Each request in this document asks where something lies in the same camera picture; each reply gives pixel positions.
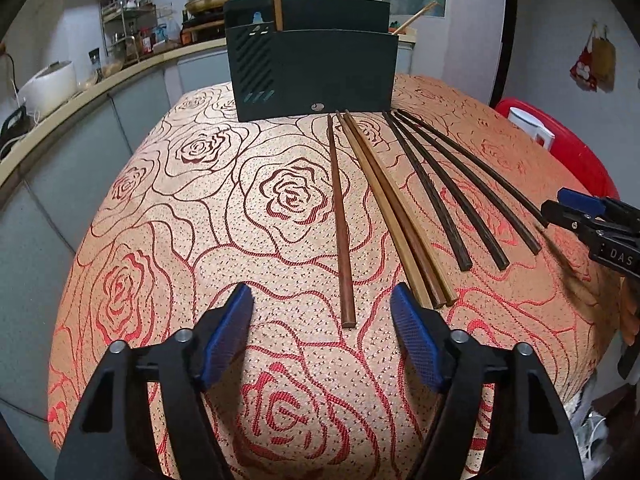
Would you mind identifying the grey base cabinets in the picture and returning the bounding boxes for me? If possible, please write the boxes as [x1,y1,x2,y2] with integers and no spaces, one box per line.
[0,52,236,466]

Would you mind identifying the beige kitchen countertop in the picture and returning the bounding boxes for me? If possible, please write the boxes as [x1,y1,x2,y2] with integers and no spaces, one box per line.
[0,37,232,203]

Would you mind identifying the reddish brown chopstick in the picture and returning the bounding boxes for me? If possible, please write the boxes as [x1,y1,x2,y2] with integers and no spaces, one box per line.
[326,114,358,330]

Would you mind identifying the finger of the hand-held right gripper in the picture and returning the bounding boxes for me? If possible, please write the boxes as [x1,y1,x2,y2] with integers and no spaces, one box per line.
[575,219,640,249]
[542,187,640,234]

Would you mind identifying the white rice cooker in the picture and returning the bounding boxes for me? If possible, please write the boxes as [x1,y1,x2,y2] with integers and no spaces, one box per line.
[17,60,79,119]

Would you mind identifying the hanging cloth ornament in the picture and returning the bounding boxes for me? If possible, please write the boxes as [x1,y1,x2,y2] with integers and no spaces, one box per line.
[569,21,617,94]

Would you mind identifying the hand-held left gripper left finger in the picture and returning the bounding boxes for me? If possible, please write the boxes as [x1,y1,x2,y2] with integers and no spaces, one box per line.
[54,281,256,480]

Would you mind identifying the rose pattern tablecloth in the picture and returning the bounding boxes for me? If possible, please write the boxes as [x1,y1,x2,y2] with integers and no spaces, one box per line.
[47,74,626,480]

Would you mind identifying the dark brown chopstick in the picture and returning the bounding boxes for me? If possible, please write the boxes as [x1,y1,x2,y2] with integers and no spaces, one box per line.
[383,111,473,270]
[391,111,511,271]
[404,108,550,228]
[397,109,543,256]

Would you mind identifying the light brown chopstick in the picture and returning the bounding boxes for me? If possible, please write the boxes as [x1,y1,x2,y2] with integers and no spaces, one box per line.
[342,111,447,309]
[336,110,433,309]
[348,114,457,307]

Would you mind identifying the golden wok with lid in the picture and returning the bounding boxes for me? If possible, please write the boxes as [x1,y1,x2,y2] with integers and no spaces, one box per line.
[184,0,242,15]

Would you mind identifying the dark green utensil holder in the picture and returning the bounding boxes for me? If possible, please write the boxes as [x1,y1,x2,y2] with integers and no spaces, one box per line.
[223,0,399,123]

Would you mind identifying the metal spice rack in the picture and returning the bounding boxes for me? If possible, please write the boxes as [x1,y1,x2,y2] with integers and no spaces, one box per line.
[99,0,175,64]

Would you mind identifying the white plastic jug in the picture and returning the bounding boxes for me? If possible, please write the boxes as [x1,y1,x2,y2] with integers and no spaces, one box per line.
[507,106,557,152]

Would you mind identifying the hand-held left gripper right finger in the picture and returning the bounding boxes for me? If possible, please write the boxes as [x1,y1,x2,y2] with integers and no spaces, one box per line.
[389,282,586,480]

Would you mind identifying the red plastic stool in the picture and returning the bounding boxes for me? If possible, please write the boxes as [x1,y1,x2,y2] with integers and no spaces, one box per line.
[494,97,621,202]

